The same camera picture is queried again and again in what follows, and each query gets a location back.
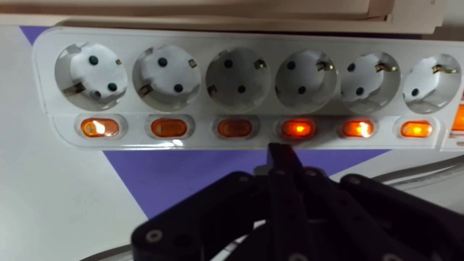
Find beige wooden board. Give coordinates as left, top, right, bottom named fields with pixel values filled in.
left=0, top=0, right=448, bottom=35

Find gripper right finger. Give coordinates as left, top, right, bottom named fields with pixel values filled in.
left=281, top=145, right=464, bottom=261

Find grey cable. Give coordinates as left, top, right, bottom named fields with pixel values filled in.
left=78, top=155, right=464, bottom=261

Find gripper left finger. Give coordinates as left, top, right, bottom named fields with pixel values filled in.
left=131, top=143, right=301, bottom=261

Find white power strip orange switches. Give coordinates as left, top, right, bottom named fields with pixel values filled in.
left=32, top=27, right=464, bottom=152

